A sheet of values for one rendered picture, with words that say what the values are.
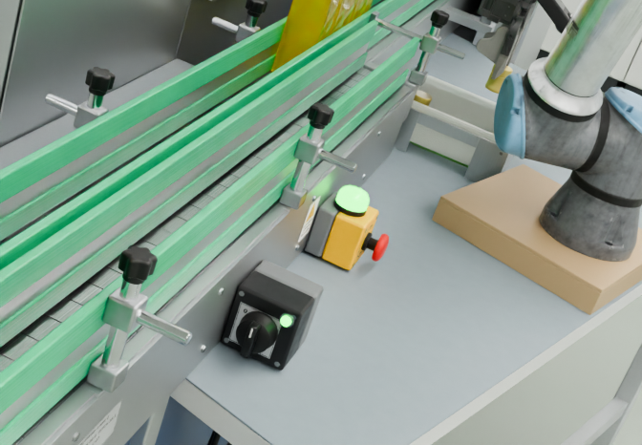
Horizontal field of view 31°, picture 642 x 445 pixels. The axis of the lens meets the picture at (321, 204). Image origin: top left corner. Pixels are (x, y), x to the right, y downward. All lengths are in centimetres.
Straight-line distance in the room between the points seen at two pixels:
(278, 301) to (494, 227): 55
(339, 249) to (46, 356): 72
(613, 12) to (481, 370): 50
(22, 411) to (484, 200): 106
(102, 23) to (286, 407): 52
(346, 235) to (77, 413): 65
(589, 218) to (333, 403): 62
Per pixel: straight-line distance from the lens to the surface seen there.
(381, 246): 155
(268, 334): 127
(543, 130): 168
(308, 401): 129
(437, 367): 144
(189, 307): 114
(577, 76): 164
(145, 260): 94
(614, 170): 175
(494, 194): 186
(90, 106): 127
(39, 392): 93
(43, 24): 133
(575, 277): 171
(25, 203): 118
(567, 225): 178
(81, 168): 126
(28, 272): 99
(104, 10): 145
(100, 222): 109
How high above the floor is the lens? 148
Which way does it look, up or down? 25 degrees down
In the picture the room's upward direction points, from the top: 19 degrees clockwise
